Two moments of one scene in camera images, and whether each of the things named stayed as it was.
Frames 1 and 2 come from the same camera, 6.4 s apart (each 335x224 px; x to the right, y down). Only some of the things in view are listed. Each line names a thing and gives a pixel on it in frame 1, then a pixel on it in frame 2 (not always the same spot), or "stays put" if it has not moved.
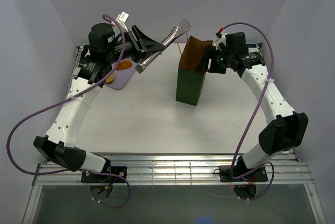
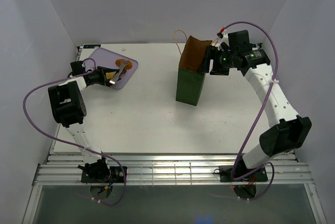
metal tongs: x=183 y=28 -> x=114 y=79
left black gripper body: x=130 y=50 -> x=97 y=77
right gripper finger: x=208 y=57 stays put
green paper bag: x=189 y=80 stays put
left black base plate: x=88 y=177 stays put
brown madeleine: x=124 y=64 stays put
